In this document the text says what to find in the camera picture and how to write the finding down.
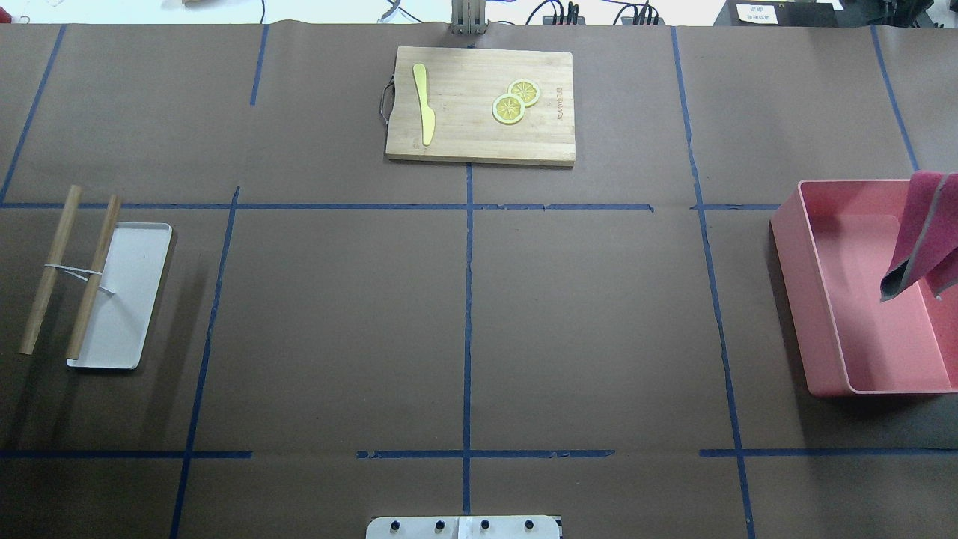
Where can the pink and grey cloth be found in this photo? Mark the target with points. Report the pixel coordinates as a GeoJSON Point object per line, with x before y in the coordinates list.
{"type": "Point", "coordinates": [926, 244]}

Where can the yellow plastic knife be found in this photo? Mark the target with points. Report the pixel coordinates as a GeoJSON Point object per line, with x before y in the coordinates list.
{"type": "Point", "coordinates": [428, 116]}

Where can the lemon slice lower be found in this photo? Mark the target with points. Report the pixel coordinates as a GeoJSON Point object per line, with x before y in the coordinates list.
{"type": "Point", "coordinates": [508, 109]}

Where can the lemon slice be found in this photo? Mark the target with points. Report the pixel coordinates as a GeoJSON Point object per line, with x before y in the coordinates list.
{"type": "Point", "coordinates": [527, 91]}
{"type": "Point", "coordinates": [508, 109]}

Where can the bamboo cutting board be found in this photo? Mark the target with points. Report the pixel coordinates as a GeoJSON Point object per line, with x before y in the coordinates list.
{"type": "Point", "coordinates": [462, 86]}

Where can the lemon slice upper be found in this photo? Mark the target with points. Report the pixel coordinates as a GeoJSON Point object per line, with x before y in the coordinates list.
{"type": "Point", "coordinates": [527, 91]}

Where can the white rectangular tray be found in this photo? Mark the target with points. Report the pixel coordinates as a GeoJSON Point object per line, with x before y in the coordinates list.
{"type": "Point", "coordinates": [129, 286]}

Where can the pink plastic bin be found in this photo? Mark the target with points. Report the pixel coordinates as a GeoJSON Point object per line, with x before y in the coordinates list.
{"type": "Point", "coordinates": [835, 240]}

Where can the black box device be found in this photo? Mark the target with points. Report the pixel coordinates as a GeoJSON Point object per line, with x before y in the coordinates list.
{"type": "Point", "coordinates": [777, 13]}

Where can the bamboo rod outer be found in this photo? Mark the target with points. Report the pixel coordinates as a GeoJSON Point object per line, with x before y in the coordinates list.
{"type": "Point", "coordinates": [49, 272]}

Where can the aluminium frame post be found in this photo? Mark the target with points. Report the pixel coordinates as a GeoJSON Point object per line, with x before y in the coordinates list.
{"type": "Point", "coordinates": [468, 17]}

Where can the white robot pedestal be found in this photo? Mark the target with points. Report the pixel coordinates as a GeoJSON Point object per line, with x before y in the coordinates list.
{"type": "Point", "coordinates": [466, 526]}

